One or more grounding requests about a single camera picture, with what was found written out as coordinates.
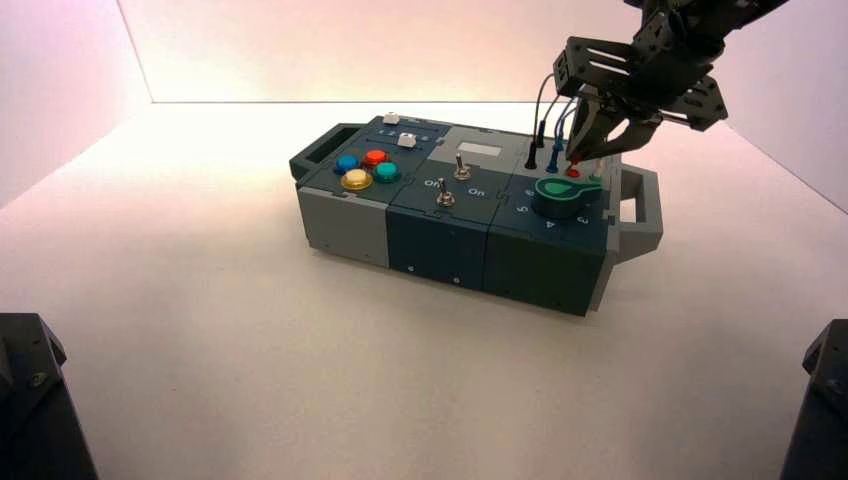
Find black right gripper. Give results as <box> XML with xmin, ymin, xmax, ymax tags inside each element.
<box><xmin>553</xmin><ymin>13</ymin><xmax>729</xmax><ymax>164</ymax></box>

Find green rotary knob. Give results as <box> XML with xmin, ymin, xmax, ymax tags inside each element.
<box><xmin>531</xmin><ymin>176</ymin><xmax>604</xmax><ymax>221</ymax></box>

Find grey display window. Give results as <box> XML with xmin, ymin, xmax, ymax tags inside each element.
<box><xmin>457</xmin><ymin>141</ymin><xmax>503</xmax><ymax>159</ymax></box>

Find teal and grey control box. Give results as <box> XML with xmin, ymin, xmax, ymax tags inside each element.
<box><xmin>288</xmin><ymin>115</ymin><xmax>664</xmax><ymax>318</ymax></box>

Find yellow push button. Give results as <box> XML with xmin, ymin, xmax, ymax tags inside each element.
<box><xmin>340</xmin><ymin>168</ymin><xmax>374</xmax><ymax>193</ymax></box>

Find blue jumper wire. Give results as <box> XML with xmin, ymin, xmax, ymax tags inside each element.
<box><xmin>545</xmin><ymin>97</ymin><xmax>578</xmax><ymax>175</ymax></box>

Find black jumper wire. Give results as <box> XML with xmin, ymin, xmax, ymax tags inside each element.
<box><xmin>523</xmin><ymin>72</ymin><xmax>558</xmax><ymax>171</ymax></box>

